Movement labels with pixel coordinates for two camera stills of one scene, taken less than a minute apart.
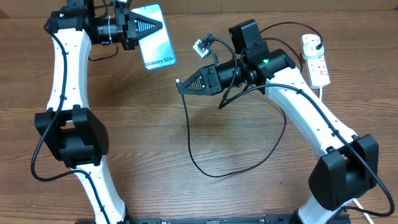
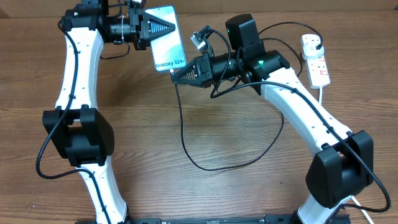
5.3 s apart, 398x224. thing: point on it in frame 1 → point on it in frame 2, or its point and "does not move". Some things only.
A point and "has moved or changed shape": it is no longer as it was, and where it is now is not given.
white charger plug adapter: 310,51 does not move
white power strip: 318,72 does not move
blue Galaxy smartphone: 157,47 has moved or changed shape
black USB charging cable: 283,109 → 282,112
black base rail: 269,219 does not move
